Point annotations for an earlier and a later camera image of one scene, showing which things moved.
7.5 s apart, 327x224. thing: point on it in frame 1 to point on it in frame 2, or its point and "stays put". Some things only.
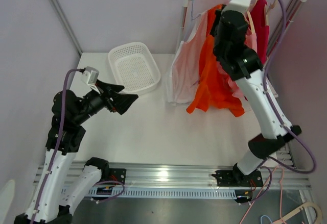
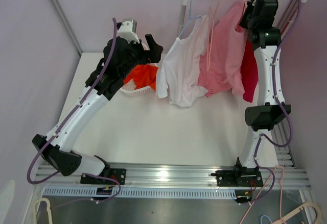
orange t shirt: [212, 94] to [143, 75]
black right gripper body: [216, 49] to [248, 20]
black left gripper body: [98, 101] to [142, 56]
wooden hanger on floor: [314, 206] stays put
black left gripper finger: [112, 87] to [155, 50]
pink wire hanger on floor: [260, 189] stays put
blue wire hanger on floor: [265, 215] stays put
